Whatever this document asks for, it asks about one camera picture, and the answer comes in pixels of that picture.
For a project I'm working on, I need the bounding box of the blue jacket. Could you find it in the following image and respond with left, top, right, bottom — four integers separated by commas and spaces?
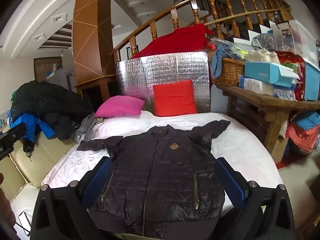
7, 109, 55, 143

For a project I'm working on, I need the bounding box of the blue cloth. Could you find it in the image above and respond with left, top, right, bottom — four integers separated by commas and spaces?
211, 42, 244, 77

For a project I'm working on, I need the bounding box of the light blue cardboard box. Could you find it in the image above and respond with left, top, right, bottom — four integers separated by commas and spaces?
244, 61, 300, 88

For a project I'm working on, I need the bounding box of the clear plastic bag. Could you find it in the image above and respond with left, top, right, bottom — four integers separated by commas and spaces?
251, 33, 277, 52

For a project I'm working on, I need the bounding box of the blue storage bin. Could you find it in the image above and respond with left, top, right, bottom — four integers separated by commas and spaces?
304, 60, 320, 102

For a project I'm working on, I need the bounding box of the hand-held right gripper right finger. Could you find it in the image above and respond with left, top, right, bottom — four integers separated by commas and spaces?
215, 156, 296, 240

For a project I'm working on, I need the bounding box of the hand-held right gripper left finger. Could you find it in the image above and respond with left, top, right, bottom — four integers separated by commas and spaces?
30, 156, 114, 240

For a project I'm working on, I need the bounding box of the cream leather sofa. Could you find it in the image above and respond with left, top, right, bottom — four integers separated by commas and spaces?
0, 127, 78, 203

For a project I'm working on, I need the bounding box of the white tissue pack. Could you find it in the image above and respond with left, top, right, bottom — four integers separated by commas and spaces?
239, 77, 275, 96

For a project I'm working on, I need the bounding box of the person's left hand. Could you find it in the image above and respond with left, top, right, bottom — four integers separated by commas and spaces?
0, 173, 16, 232

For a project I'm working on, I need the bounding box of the wooden stair railing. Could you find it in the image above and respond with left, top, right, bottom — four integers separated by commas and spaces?
110, 0, 294, 63

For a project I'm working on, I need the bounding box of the wicker basket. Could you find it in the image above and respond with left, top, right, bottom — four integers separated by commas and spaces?
212, 58, 245, 87

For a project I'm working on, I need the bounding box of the red cloth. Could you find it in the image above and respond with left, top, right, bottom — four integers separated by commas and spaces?
131, 23, 214, 59
152, 80, 198, 117

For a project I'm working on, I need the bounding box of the white bed cover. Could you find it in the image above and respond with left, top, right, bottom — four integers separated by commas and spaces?
11, 110, 283, 240

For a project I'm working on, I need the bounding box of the brown wooden column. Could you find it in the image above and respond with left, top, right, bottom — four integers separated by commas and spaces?
72, 0, 115, 85

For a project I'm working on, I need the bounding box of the pink pillow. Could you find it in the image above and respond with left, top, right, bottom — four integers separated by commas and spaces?
94, 95, 146, 118

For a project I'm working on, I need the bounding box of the black coat pile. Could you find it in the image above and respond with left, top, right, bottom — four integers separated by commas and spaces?
11, 80, 93, 140

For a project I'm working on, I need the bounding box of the stack of folded clothes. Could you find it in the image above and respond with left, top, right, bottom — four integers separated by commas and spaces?
285, 111, 320, 155

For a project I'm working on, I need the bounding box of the black quilted jacket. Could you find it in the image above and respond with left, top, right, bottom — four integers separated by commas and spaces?
76, 119, 231, 237

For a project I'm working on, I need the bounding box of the smartphone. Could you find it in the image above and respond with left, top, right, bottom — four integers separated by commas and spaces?
16, 210, 33, 237

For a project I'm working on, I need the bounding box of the silver foil insulation board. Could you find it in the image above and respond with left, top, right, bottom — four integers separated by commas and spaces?
114, 50, 211, 113

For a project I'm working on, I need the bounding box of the wooden table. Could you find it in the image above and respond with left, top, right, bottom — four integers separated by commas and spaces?
215, 82, 320, 164

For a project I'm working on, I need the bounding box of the clear plastic storage box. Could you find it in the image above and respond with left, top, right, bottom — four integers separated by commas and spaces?
271, 20, 319, 63

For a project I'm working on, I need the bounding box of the red plastic bag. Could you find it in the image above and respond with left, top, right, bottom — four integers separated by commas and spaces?
275, 51, 307, 100

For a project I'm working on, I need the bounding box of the grey garment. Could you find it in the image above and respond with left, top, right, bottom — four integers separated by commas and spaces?
74, 112, 105, 143

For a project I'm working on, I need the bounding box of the grey appliance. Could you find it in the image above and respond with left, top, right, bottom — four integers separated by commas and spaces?
46, 69, 77, 90

